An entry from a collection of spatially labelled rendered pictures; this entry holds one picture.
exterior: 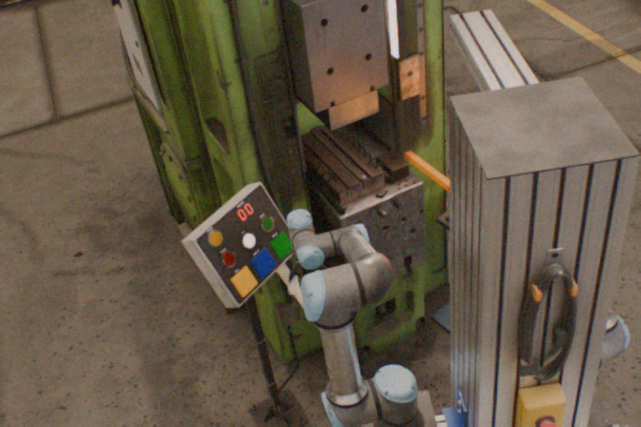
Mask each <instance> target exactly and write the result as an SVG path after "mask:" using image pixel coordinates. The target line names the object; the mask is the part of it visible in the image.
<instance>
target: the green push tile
mask: <svg viewBox="0 0 641 427"><path fill-rule="evenodd" d="M269 244H270V245H271V247H272V248H273V250H274V251H275V253H276V255H277V257H278V259H279V260H282V259H283V258H285V257H286V256H287V255H288V253H289V252H290V251H291V250H292V246H291V241H290V240H289V237H288V236H287V234H286V232H285V231H281V232H280V233H279V234H278V235H277V236H276V237H275V239H274V240H273V241H272V242H271V243H269Z"/></svg>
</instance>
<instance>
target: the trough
mask: <svg viewBox="0 0 641 427"><path fill-rule="evenodd" d="M315 132H316V133H317V135H318V136H319V137H320V138H321V139H322V140H323V141H324V142H325V143H326V144H327V145H328V146H330V147H331V148H332V150H333V151H334V152H335V153H336V154H337V155H338V156H339V157H340V158H341V159H342V160H343V161H345V162H346V163H347V165H348V166H349V167H350V168H351V169H352V170H353V171H354V172H355V173H356V174H358V175H360V176H363V175H365V176H366V178H365V179H364V180H363V182H365V181H367V180H370V175H369V174H368V173H367V172H366V171H365V170H364V169H363V168H362V167H361V166H359V165H358V163H357V162H356V161H355V160H354V159H353V158H352V157H351V156H350V155H349V154H348V153H347V152H346V151H343V150H342V149H341V147H340V146H339V145H338V144H337V143H336V142H335V141H334V140H333V139H332V138H331V137H330V136H328V135H327V134H326V132H325V131H324V130H323V129H319V130H316V131H315Z"/></svg>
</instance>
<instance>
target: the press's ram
mask: <svg viewBox="0 0 641 427"><path fill-rule="evenodd" d="M279 4H280V11H282V18H283V25H284V30H285V37H286V44H287V49H288V56H289V63H290V69H291V75H292V82H293V89H294V94H295V95H296V96H297V97H299V98H300V99H301V100H303V101H304V102H305V104H306V105H307V106H308V107H309V108H310V109H311V110H312V111H313V112H321V111H323V110H326V109H328V108H331V102H333V104H334V105H335V106H337V105H339V104H341V102H345V101H347V100H350V99H352V98H355V97H357V96H361V95H363V94H366V93H368V92H370V88H371V89H372V90H373V91H375V90H378V89H380V88H383V86H385V85H388V74H387V58H386V43H385V26H384V11H383V0H279Z"/></svg>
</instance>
